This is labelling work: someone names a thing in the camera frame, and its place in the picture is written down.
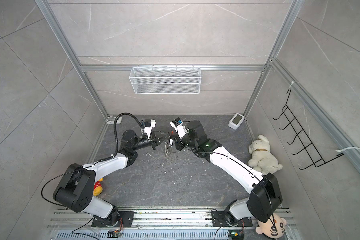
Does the white plush dog toy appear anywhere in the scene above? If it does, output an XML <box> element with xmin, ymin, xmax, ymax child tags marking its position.
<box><xmin>248</xmin><ymin>135</ymin><xmax>283</xmax><ymax>175</ymax></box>

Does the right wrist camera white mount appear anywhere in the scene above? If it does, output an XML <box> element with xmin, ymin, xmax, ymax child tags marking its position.
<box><xmin>170</xmin><ymin>118</ymin><xmax>188</xmax><ymax>139</ymax></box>

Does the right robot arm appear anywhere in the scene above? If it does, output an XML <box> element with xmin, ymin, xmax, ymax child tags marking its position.
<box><xmin>170</xmin><ymin>118</ymin><xmax>283</xmax><ymax>225</ymax></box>

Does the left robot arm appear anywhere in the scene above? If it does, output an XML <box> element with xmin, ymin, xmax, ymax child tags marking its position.
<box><xmin>47</xmin><ymin>113</ymin><xmax>165</xmax><ymax>219</ymax></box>

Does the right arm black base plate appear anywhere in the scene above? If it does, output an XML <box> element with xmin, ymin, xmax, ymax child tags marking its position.
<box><xmin>210</xmin><ymin>209</ymin><xmax>253</xmax><ymax>227</ymax></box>

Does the white digital timer device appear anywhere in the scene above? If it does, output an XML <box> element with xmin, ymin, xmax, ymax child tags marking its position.
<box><xmin>228</xmin><ymin>113</ymin><xmax>245</xmax><ymax>130</ymax></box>

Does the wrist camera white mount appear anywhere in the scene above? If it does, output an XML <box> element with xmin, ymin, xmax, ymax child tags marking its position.
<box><xmin>142</xmin><ymin>119</ymin><xmax>156</xmax><ymax>140</ymax></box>
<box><xmin>170</xmin><ymin>118</ymin><xmax>188</xmax><ymax>139</ymax></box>

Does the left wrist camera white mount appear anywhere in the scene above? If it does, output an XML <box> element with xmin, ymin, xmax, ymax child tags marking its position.
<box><xmin>142</xmin><ymin>119</ymin><xmax>156</xmax><ymax>140</ymax></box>

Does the beige plush doll striped shirt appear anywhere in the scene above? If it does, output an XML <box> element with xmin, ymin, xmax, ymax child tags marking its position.
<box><xmin>255</xmin><ymin>214</ymin><xmax>287</xmax><ymax>239</ymax></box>

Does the white wire mesh basket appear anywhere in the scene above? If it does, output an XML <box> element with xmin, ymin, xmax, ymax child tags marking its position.
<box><xmin>129</xmin><ymin>67</ymin><xmax>202</xmax><ymax>95</ymax></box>

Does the yellow plush duck toy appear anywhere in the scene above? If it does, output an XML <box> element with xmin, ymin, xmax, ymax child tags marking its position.
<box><xmin>93</xmin><ymin>178</ymin><xmax>104</xmax><ymax>196</ymax></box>

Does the white wall socket box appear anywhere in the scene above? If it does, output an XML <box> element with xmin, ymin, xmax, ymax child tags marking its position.
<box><xmin>106</xmin><ymin>117</ymin><xmax>116</xmax><ymax>125</ymax></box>

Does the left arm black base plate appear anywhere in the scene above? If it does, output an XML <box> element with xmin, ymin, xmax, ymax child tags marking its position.
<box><xmin>91</xmin><ymin>211</ymin><xmax>135</xmax><ymax>228</ymax></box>

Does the black wire hook rack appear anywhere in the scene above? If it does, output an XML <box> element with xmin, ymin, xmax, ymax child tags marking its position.
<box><xmin>273</xmin><ymin>89</ymin><xmax>344</xmax><ymax>170</ymax></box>

